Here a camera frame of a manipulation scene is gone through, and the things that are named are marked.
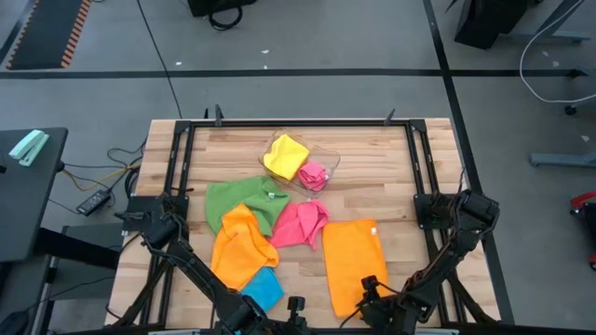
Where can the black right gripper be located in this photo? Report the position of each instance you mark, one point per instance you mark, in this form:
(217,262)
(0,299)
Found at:
(386,316)

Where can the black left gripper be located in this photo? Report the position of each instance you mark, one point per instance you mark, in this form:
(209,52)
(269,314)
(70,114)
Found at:
(295,325)

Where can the orange microfiber towel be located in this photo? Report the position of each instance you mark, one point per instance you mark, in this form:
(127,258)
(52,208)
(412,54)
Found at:
(354,260)
(237,251)

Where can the pink microfiber towel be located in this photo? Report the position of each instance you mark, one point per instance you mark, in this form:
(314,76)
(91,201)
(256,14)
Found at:
(313,177)
(298,225)

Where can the clear plastic bin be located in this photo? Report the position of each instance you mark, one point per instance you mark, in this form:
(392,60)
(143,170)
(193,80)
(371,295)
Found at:
(331,156)

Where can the yellow microfiber towel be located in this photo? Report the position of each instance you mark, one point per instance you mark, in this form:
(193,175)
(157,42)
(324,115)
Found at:
(285,156)

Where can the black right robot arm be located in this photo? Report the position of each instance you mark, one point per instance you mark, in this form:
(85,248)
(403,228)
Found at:
(461,242)

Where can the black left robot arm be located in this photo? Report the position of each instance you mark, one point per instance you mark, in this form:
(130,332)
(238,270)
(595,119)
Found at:
(195,270)

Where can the blue microfiber towel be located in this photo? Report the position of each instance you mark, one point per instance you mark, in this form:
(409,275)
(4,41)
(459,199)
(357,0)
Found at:
(263,288)

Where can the green microfiber towel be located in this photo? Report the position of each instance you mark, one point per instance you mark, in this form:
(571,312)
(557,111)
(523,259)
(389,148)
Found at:
(247,195)

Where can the red cart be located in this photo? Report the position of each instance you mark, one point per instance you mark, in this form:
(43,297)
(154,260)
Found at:
(584,200)

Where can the black desk crossbeam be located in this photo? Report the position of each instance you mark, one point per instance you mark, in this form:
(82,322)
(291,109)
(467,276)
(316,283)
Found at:
(74,246)

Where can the grey desk foot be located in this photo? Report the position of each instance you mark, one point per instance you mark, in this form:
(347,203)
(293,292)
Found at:
(563,159)

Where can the black power adapter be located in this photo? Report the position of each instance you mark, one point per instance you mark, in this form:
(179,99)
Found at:
(93,201)

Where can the black caster wheel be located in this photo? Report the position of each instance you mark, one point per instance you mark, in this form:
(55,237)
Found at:
(570,110)

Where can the black side table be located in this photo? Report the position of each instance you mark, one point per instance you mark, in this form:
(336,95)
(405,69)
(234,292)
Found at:
(28,209)

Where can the black cabinet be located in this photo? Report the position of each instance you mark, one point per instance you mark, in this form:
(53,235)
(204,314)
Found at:
(489,21)

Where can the mint green stapler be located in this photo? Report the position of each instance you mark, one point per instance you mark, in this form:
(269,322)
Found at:
(29,146)

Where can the black equipment box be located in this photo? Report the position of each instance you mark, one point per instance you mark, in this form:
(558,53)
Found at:
(219,5)

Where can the grey desk leg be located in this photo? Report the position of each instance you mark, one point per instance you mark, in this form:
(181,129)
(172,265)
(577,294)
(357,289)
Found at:
(559,35)

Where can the black mat with orange edge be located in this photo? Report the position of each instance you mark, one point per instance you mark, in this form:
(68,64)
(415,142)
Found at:
(46,32)

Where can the silver bracket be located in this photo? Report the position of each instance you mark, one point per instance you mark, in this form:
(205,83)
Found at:
(437,331)
(174,332)

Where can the black frame clamp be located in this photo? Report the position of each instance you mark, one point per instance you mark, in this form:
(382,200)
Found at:
(219,115)
(389,117)
(218,328)

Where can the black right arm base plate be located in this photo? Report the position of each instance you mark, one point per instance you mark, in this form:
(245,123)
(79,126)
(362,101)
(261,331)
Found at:
(423,211)

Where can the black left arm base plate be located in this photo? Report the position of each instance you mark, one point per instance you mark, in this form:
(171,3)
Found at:
(137,205)

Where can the black aluminium table frame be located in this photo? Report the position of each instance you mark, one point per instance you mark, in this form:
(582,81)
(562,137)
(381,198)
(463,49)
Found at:
(279,124)

